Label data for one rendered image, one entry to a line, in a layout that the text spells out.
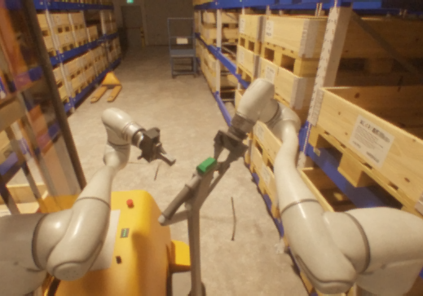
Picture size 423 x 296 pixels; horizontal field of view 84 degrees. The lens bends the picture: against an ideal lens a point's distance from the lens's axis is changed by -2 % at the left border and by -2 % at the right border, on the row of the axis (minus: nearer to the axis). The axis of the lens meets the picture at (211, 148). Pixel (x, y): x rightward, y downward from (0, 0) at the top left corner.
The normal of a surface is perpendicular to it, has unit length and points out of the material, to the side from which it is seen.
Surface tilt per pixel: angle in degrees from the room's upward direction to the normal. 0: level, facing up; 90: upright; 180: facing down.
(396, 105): 90
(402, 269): 72
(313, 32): 90
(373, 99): 90
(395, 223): 10
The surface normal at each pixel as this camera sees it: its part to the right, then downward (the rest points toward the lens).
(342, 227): -0.09, -0.73
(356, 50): 0.15, 0.49
